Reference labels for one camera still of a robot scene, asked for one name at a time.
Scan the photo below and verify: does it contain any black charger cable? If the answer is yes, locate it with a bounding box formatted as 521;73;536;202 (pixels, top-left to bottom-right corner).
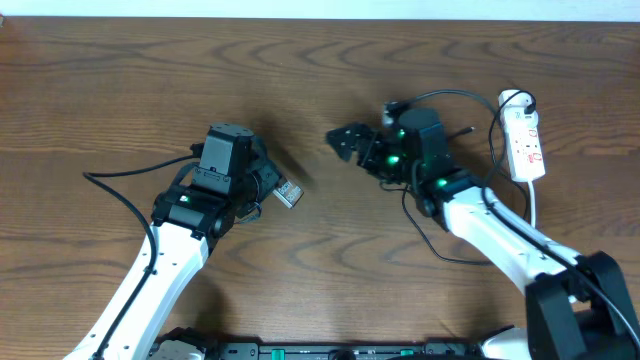
401;89;538;265

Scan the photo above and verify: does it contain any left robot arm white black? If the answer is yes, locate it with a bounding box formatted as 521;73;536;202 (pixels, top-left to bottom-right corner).
68;123;283;359

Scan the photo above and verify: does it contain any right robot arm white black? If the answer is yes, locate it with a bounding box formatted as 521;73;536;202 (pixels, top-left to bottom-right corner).
326;108;639;359

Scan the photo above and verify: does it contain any white power strip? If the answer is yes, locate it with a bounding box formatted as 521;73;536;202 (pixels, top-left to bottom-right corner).
498;89;546;183

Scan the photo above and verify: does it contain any white power strip cord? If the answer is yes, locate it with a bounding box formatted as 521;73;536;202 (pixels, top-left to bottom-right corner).
527;179;537;229

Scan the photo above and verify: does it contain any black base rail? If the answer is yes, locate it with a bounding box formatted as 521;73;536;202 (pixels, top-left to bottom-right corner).
149;327;501;360

